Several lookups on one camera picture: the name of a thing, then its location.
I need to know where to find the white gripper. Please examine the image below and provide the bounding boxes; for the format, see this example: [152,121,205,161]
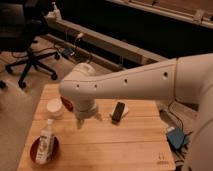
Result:
[73,99,102,129]

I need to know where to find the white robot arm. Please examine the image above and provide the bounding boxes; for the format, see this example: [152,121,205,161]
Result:
[59,53,213,171]

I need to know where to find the red spoon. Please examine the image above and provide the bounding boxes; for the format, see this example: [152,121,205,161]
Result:
[61,97,73,111]

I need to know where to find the white round jar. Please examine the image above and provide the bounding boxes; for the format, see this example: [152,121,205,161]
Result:
[46,98,63,119]

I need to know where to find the white plastic bottle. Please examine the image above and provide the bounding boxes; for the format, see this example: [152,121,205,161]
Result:
[36,119,55,165]

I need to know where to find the red round plate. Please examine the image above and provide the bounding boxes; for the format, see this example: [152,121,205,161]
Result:
[29,137,59,165]

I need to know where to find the white plug adapter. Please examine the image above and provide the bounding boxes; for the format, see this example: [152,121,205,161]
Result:
[76,32,84,39]

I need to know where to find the blue box on floor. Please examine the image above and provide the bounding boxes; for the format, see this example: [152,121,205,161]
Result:
[166,128,189,150]

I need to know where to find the white spray bottle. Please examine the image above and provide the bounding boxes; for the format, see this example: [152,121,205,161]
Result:
[47,2,62,20]

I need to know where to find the black office chair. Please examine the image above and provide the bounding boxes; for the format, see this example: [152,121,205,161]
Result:
[0,0,59,88]

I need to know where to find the power strip with cables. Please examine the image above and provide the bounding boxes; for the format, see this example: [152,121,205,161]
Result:
[60,47,76,59]

